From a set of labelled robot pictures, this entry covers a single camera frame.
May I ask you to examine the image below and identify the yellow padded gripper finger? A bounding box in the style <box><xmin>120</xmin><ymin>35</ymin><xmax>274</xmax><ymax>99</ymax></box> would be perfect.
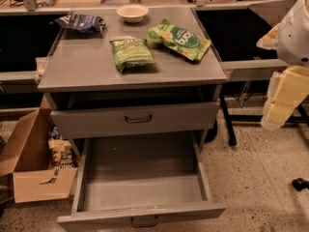
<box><xmin>261</xmin><ymin>66</ymin><xmax>309</xmax><ymax>131</ymax></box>

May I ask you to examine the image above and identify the green jalapeno chip bag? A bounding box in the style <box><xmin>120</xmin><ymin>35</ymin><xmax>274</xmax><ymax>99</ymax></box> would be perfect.
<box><xmin>110</xmin><ymin>38</ymin><xmax>155</xmax><ymax>73</ymax></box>

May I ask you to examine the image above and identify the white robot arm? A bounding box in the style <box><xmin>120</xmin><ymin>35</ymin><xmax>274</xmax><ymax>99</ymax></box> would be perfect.
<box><xmin>256</xmin><ymin>0</ymin><xmax>309</xmax><ymax>131</ymax></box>

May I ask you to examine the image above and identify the grey middle drawer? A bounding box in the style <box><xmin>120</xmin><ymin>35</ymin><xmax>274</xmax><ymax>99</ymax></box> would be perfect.
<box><xmin>51</xmin><ymin>101</ymin><xmax>219</xmax><ymax>139</ymax></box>

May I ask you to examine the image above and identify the green bag with round logo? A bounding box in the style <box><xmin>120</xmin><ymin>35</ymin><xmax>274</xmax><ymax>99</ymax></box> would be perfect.
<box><xmin>147</xmin><ymin>19</ymin><xmax>211</xmax><ymax>61</ymax></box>

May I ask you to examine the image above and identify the grey drawer cabinet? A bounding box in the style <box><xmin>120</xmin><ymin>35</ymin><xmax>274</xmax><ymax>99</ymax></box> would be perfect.
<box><xmin>39</xmin><ymin>6</ymin><xmax>226</xmax><ymax>154</ymax></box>

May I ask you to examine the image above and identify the grey open bottom drawer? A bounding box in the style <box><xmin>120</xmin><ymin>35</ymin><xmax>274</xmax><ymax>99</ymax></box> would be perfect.
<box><xmin>58</xmin><ymin>131</ymin><xmax>226</xmax><ymax>232</ymax></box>

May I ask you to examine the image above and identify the dark blue chip bag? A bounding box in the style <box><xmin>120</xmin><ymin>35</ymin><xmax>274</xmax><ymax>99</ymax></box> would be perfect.
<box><xmin>54</xmin><ymin>14</ymin><xmax>106</xmax><ymax>35</ymax></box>

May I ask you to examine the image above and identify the snack bag in box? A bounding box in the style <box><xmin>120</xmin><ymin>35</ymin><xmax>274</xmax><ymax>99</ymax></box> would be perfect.
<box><xmin>47</xmin><ymin>127</ymin><xmax>76</xmax><ymax>169</ymax></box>

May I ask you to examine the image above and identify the black object on floor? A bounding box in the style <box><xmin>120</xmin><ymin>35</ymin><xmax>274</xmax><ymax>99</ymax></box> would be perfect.
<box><xmin>292</xmin><ymin>178</ymin><xmax>309</xmax><ymax>191</ymax></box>

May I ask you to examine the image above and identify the white bowl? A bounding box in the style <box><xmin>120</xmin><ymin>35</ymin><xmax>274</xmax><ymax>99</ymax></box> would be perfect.
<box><xmin>117</xmin><ymin>4</ymin><xmax>149</xmax><ymax>23</ymax></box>

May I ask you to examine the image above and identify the open cardboard box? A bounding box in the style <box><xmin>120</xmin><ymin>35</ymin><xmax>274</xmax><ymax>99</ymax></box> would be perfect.
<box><xmin>0</xmin><ymin>100</ymin><xmax>78</xmax><ymax>203</ymax></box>

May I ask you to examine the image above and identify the black table leg frame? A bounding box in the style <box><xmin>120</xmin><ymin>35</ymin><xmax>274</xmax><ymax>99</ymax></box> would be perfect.
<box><xmin>219</xmin><ymin>96</ymin><xmax>309</xmax><ymax>146</ymax></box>

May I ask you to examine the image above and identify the black middle drawer handle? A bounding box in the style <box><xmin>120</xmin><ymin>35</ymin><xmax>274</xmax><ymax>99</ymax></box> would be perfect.
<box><xmin>125</xmin><ymin>114</ymin><xmax>153</xmax><ymax>124</ymax></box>

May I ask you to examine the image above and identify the black drawer handle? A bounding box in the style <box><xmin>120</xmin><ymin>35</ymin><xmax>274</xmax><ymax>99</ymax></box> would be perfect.
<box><xmin>130</xmin><ymin>216</ymin><xmax>158</xmax><ymax>228</ymax></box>
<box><xmin>125</xmin><ymin>114</ymin><xmax>153</xmax><ymax>124</ymax></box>

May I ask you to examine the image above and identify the black bottom drawer handle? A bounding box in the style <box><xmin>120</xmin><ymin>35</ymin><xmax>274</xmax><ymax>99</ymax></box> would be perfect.
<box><xmin>130</xmin><ymin>216</ymin><xmax>158</xmax><ymax>228</ymax></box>

